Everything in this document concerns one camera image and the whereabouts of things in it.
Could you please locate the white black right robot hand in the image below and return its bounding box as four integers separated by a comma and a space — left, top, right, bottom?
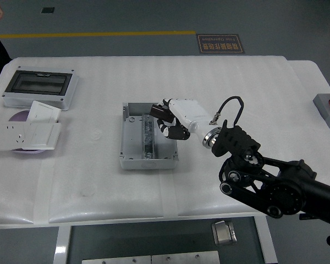
156, 97, 213, 141

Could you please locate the white foam mat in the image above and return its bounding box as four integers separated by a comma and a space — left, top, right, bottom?
0, 56, 289, 224

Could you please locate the metal mounting rail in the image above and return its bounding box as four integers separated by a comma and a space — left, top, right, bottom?
141, 113, 156, 160

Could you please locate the grey box with dark lid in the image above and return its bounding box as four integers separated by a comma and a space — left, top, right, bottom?
2, 65, 80, 111

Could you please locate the purple plate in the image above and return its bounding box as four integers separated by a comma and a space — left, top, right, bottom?
8, 110, 59, 155

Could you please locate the dark brown battery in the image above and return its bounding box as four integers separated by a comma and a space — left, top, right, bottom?
150, 103, 174, 122

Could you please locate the grey square block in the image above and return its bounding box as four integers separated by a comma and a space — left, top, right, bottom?
312, 93, 330, 134

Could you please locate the silver metal bracket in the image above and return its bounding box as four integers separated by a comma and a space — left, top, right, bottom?
211, 220, 238, 245

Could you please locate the grey metal plate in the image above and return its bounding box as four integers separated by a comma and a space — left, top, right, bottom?
151, 250, 221, 264
81, 255, 152, 264

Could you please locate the white wall socket panel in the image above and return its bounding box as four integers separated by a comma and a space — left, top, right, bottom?
0, 122, 31, 151

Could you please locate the black floor sign orange text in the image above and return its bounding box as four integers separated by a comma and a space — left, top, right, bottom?
195, 34, 245, 54

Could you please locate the small white switch panel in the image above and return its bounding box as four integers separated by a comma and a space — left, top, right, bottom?
26, 100, 62, 123

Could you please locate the grey open junction box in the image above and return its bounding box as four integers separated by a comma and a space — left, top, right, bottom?
119, 102, 179, 171

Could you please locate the large white switch panel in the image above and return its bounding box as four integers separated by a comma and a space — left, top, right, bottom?
23, 122, 62, 151

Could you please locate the white table leg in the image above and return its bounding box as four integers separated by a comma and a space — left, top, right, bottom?
254, 216, 278, 264
54, 225, 72, 264

